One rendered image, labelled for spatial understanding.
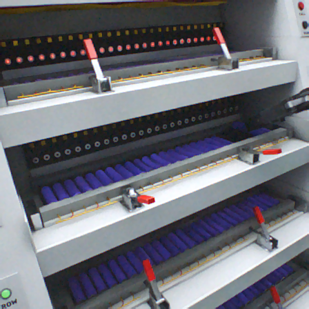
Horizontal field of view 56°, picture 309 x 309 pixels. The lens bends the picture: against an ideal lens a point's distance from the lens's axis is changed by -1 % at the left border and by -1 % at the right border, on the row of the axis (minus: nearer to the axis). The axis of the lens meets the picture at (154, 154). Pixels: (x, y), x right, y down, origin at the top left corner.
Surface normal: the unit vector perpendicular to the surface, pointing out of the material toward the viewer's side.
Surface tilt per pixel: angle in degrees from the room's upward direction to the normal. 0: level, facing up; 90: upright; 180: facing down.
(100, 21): 90
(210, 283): 19
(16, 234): 90
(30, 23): 90
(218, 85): 109
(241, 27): 90
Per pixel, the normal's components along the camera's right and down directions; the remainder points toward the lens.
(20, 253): 0.45, -0.03
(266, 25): -0.86, 0.26
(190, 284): -0.08, -0.92
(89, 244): 0.51, 0.29
